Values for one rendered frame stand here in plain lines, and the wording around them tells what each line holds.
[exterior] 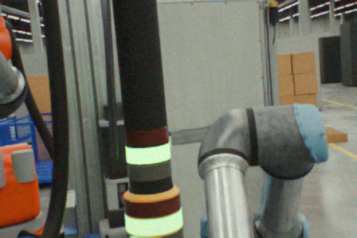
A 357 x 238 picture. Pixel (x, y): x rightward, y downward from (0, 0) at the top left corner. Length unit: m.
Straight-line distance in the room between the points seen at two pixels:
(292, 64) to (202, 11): 6.22
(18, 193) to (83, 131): 3.08
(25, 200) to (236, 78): 2.48
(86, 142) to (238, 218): 0.63
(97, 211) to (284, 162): 0.62
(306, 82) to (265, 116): 7.74
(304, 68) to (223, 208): 7.86
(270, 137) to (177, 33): 1.54
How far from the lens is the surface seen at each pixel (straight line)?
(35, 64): 11.21
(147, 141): 0.35
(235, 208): 0.82
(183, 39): 2.40
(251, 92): 2.61
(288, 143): 0.91
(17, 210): 4.43
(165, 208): 0.36
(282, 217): 1.16
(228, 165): 0.87
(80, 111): 1.34
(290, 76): 8.59
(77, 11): 1.32
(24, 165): 4.33
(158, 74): 0.35
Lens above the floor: 1.68
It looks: 5 degrees down
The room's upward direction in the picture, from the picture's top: 5 degrees counter-clockwise
